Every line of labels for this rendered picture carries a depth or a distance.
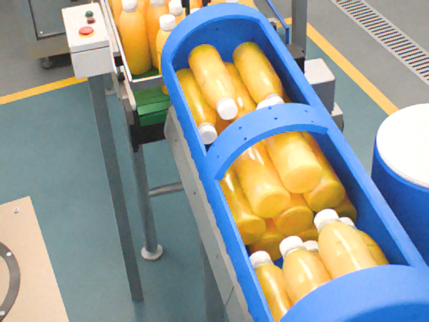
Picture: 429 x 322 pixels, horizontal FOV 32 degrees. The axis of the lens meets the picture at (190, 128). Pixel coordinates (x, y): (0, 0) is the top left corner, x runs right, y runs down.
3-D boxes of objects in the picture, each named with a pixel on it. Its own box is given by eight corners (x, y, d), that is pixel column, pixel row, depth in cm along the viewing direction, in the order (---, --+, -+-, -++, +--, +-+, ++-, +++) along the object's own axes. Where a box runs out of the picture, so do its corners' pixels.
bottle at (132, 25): (143, 77, 204) (134, 14, 191) (121, 72, 207) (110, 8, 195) (156, 64, 209) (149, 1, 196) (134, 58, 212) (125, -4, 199)
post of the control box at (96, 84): (132, 300, 257) (83, 61, 195) (130, 292, 260) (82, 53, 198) (143, 298, 258) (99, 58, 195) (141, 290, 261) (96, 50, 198)
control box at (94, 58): (76, 80, 188) (68, 45, 182) (67, 41, 204) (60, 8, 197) (114, 72, 189) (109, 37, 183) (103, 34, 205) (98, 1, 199)
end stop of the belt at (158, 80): (134, 91, 191) (132, 82, 189) (133, 90, 191) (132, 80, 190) (282, 61, 196) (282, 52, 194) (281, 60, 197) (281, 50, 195)
